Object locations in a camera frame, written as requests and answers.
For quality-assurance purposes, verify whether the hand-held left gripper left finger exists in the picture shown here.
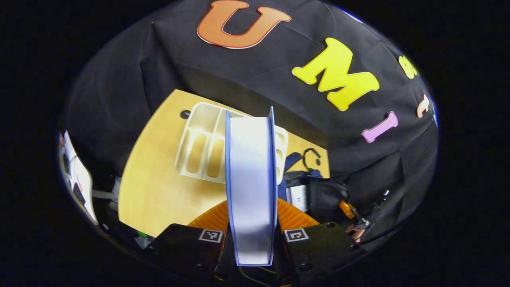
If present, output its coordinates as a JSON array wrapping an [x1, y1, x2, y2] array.
[[145, 200, 232, 276]]

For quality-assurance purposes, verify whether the white bookshelf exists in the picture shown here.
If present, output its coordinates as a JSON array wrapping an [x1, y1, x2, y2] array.
[[175, 102, 288, 185]]

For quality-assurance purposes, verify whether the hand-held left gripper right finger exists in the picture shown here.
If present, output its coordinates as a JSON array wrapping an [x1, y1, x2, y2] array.
[[276, 198, 366, 279]]

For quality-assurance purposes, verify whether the blue schoolbag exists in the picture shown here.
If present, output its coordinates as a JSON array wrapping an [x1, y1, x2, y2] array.
[[277, 147, 351, 226]]

